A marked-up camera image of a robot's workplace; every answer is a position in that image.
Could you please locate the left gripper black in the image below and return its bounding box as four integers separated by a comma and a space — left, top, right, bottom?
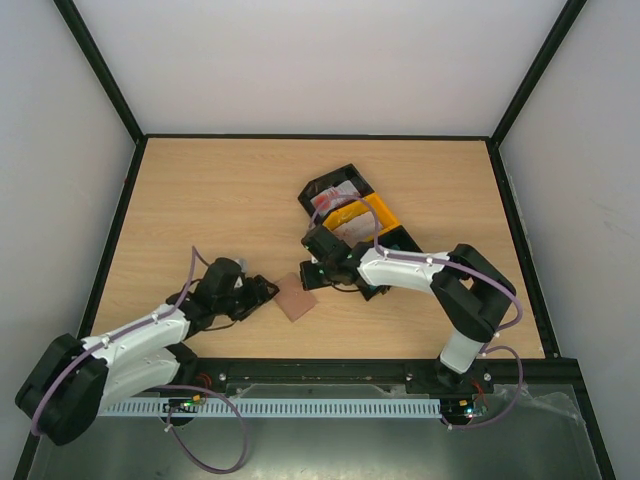
215, 275, 277, 322

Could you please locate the pink card holder wallet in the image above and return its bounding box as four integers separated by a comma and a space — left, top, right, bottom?
274, 272, 318, 322

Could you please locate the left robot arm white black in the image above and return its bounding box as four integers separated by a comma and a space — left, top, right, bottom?
15, 257, 279, 446

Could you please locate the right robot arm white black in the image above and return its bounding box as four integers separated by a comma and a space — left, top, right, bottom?
300, 241, 523, 392

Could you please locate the white pink card stack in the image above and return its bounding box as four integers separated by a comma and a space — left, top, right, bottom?
333, 210, 379, 246

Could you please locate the red white card stack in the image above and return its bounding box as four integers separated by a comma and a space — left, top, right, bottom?
311, 180, 360, 215

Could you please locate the black bin with green cards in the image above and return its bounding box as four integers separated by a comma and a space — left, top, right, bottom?
357, 226, 422, 301

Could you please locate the black bin with red cards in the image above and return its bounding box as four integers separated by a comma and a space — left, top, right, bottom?
297, 164, 374, 224

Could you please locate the yellow plastic bin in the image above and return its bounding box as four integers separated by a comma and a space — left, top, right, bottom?
323, 193, 400, 246

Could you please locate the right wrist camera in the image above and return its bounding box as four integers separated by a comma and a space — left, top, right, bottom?
301, 225, 352, 266

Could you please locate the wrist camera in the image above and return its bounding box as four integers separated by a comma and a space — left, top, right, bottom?
301, 225, 352, 266
235, 258, 248, 272

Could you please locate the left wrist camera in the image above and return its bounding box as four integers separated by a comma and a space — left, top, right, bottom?
235, 258, 248, 272

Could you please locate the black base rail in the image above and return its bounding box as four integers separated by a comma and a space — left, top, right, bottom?
173, 358, 584, 397

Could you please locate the white slotted cable duct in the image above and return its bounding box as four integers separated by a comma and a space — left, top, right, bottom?
100, 397, 441, 419

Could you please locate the black enclosure frame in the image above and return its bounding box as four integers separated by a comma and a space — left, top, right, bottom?
9, 0, 616, 480

